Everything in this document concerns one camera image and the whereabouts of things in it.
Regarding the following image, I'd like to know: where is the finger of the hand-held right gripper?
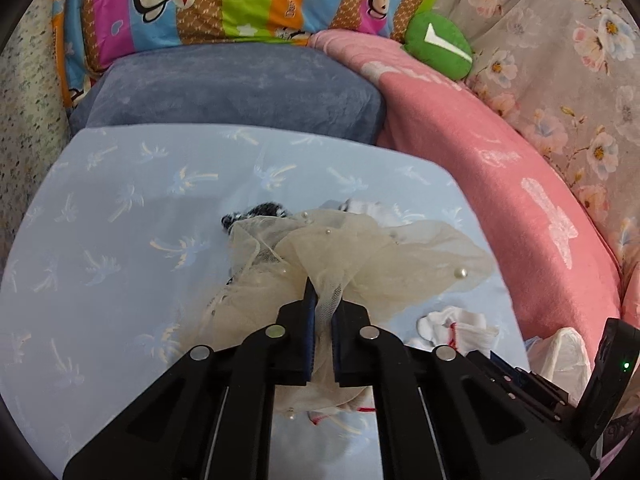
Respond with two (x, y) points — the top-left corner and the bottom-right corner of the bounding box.
(467, 349), (576, 432)

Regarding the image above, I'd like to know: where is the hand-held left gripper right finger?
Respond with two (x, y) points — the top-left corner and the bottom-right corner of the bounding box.
(331, 300), (593, 480)

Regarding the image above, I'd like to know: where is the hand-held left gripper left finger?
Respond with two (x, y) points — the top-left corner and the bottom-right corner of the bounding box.
(62, 277), (321, 480)

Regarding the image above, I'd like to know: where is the white plastic bag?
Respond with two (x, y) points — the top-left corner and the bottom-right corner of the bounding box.
(525, 327), (596, 401)

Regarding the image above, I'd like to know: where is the cream tulle mesh with pearls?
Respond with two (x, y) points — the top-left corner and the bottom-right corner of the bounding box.
(197, 208), (496, 401)

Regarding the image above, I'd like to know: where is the white sock with red stitching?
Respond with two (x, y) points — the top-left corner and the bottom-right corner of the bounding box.
(417, 306), (501, 361)
(280, 385), (376, 428)

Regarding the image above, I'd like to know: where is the black white checked cloth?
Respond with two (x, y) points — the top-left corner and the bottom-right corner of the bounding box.
(221, 202), (288, 233)

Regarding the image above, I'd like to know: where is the light blue palm print tablecloth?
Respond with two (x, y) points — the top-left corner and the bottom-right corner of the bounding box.
(0, 124), (531, 480)

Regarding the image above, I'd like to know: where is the pink blanket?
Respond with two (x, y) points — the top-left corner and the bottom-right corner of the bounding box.
(310, 29), (623, 356)

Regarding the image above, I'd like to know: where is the blue-grey pillow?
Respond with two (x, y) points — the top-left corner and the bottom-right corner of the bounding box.
(67, 46), (387, 143)

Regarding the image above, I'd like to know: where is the green plush cushion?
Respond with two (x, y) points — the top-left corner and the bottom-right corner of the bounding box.
(404, 9), (474, 81)

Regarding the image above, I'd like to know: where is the grey floral cloth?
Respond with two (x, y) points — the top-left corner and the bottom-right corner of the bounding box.
(430, 0), (640, 281)

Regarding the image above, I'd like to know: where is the colourful striped monkey pillow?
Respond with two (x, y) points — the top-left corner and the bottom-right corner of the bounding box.
(52, 0), (451, 108)

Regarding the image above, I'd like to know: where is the speckled white cloth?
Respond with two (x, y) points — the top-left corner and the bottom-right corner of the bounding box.
(0, 0), (73, 271)

